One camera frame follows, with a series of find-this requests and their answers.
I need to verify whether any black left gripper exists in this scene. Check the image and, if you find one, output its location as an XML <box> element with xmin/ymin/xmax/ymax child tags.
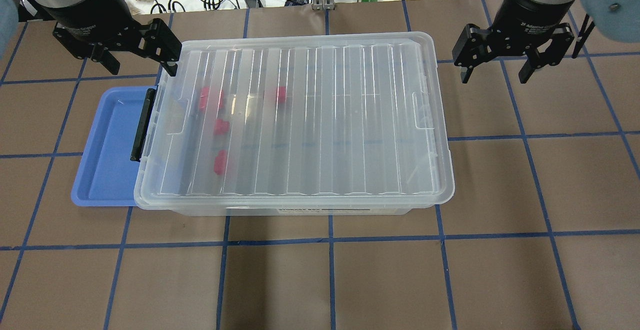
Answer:
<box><xmin>38</xmin><ymin>0</ymin><xmax>182</xmax><ymax>77</ymax></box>

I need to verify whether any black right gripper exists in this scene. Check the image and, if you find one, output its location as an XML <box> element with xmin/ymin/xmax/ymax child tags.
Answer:
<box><xmin>452</xmin><ymin>0</ymin><xmax>575</xmax><ymax>84</ymax></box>

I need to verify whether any red toy block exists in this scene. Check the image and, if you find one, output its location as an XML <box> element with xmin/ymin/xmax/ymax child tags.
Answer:
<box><xmin>214</xmin><ymin>150</ymin><xmax>228</xmax><ymax>176</ymax></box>

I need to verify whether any clear plastic storage box lid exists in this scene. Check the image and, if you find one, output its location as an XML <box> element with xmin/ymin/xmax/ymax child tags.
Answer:
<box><xmin>134</xmin><ymin>32</ymin><xmax>455</xmax><ymax>210</ymax></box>

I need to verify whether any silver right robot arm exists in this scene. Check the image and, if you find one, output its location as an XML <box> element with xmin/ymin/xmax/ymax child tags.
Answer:
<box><xmin>452</xmin><ymin>0</ymin><xmax>640</xmax><ymax>84</ymax></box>

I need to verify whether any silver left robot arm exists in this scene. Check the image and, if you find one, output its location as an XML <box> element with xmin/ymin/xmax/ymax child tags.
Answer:
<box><xmin>1</xmin><ymin>0</ymin><xmax>182</xmax><ymax>77</ymax></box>

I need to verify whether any clear plastic storage box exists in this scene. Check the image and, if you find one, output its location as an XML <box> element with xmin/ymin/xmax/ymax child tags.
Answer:
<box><xmin>172</xmin><ymin>208</ymin><xmax>412</xmax><ymax>216</ymax></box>

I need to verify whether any red block upper left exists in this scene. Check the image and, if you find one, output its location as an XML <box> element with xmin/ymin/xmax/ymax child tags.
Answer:
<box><xmin>198</xmin><ymin>86</ymin><xmax>212</xmax><ymax>112</ymax></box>

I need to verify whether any red block middle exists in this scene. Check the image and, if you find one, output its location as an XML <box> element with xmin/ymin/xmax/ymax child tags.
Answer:
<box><xmin>214</xmin><ymin>118</ymin><xmax>231</xmax><ymax>136</ymax></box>

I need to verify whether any blue plastic tray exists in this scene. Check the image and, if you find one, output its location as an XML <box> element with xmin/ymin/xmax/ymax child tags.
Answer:
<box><xmin>70</xmin><ymin>86</ymin><xmax>157</xmax><ymax>207</ymax></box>

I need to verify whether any red block right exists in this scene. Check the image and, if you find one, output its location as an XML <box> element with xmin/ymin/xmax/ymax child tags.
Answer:
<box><xmin>263</xmin><ymin>86</ymin><xmax>287</xmax><ymax>104</ymax></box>

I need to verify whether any black box latch handle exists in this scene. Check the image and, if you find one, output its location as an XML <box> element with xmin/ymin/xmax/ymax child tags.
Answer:
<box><xmin>130</xmin><ymin>88</ymin><xmax>158</xmax><ymax>163</ymax></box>

